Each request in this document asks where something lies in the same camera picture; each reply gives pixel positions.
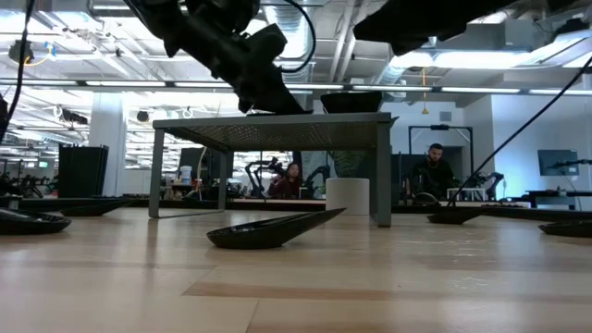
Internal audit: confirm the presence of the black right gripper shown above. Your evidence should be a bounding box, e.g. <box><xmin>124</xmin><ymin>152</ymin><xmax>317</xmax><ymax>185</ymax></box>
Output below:
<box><xmin>353</xmin><ymin>0</ymin><xmax>519</xmax><ymax>56</ymax></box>

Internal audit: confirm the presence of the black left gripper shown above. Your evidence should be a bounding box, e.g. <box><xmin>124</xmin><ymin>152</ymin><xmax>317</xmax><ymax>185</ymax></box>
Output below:
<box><xmin>184</xmin><ymin>27</ymin><xmax>313</xmax><ymax>116</ymax></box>

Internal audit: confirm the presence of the black square ruffled mini plate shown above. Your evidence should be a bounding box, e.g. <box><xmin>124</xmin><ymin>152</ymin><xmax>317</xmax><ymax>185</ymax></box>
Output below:
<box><xmin>320</xmin><ymin>91</ymin><xmax>385</xmax><ymax>115</ymax></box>

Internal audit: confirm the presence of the black shallow mini plate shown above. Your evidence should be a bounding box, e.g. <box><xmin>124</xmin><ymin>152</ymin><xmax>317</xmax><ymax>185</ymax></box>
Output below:
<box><xmin>0</xmin><ymin>206</ymin><xmax>73</xmax><ymax>236</ymax></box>

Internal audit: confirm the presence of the black flat mini plate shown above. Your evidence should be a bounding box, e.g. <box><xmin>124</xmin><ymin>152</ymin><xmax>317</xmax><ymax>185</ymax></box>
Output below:
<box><xmin>537</xmin><ymin>220</ymin><xmax>592</xmax><ymax>240</ymax></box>

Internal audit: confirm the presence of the grey perforated metal shelf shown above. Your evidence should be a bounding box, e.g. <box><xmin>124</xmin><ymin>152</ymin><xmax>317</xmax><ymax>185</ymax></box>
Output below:
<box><xmin>147</xmin><ymin>112</ymin><xmax>400</xmax><ymax>228</ymax></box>

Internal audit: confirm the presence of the yellow hanging pendant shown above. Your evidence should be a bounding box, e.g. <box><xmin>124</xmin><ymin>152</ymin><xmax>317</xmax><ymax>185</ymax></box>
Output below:
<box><xmin>419</xmin><ymin>68</ymin><xmax>430</xmax><ymax>116</ymax></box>

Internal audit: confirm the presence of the person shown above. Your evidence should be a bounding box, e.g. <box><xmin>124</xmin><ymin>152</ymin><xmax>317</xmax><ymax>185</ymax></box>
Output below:
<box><xmin>267</xmin><ymin>161</ymin><xmax>302</xmax><ymax>201</ymax></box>
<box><xmin>410</xmin><ymin>142</ymin><xmax>457</xmax><ymax>201</ymax></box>

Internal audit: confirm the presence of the snake plant in white pot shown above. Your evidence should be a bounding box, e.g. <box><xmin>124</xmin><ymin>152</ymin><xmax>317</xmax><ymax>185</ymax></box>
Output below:
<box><xmin>323</xmin><ymin>150</ymin><xmax>372</xmax><ymax>216</ymax></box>

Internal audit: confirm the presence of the small white table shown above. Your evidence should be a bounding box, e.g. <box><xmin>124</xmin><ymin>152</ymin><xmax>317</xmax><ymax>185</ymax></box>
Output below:
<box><xmin>446</xmin><ymin>186</ymin><xmax>487</xmax><ymax>203</ymax></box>

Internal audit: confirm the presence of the black cabinet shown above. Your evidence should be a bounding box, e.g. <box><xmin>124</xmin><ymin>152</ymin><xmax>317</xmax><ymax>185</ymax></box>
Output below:
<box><xmin>56</xmin><ymin>143</ymin><xmax>110</xmax><ymax>199</ymax></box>

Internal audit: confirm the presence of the black background desk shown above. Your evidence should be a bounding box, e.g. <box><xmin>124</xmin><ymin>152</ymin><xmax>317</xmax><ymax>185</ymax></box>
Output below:
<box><xmin>525</xmin><ymin>189</ymin><xmax>592</xmax><ymax>210</ymax></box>

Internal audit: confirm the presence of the black ceiling device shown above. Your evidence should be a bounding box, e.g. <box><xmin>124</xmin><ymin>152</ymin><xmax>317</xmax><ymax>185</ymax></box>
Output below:
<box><xmin>7</xmin><ymin>39</ymin><xmax>35</xmax><ymax>66</ymax></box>

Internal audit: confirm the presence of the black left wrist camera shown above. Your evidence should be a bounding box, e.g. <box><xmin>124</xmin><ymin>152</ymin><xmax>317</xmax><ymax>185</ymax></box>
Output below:
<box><xmin>247</xmin><ymin>22</ymin><xmax>289</xmax><ymax>74</ymax></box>

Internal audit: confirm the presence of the black left camera cable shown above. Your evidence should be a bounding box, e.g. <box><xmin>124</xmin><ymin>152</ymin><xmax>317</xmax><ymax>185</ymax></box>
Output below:
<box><xmin>276</xmin><ymin>0</ymin><xmax>318</xmax><ymax>74</ymax></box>

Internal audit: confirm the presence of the black gantry frame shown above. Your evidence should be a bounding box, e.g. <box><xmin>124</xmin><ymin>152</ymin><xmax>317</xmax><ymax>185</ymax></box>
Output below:
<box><xmin>407</xmin><ymin>123</ymin><xmax>475</xmax><ymax>189</ymax></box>

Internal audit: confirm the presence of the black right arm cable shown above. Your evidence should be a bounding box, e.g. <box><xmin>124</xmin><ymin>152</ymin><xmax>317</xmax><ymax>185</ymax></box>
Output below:
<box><xmin>445</xmin><ymin>57</ymin><xmax>592</xmax><ymax>207</ymax></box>

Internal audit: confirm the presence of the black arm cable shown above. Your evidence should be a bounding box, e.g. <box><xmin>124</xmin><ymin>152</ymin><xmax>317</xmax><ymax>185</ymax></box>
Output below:
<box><xmin>445</xmin><ymin>57</ymin><xmax>592</xmax><ymax>207</ymax></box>
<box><xmin>0</xmin><ymin>0</ymin><xmax>37</xmax><ymax>142</ymax></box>

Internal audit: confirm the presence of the dark wall monitor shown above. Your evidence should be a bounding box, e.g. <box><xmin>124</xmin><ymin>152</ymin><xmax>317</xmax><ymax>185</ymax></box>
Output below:
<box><xmin>536</xmin><ymin>148</ymin><xmax>581</xmax><ymax>178</ymax></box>

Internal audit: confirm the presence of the black aluminium table frame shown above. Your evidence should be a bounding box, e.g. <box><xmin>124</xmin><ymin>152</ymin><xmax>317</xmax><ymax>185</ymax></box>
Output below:
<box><xmin>0</xmin><ymin>196</ymin><xmax>592</xmax><ymax>223</ymax></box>

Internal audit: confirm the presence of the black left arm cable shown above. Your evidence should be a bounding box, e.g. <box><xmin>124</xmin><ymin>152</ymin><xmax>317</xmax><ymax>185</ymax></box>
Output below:
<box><xmin>0</xmin><ymin>0</ymin><xmax>37</xmax><ymax>142</ymax></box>

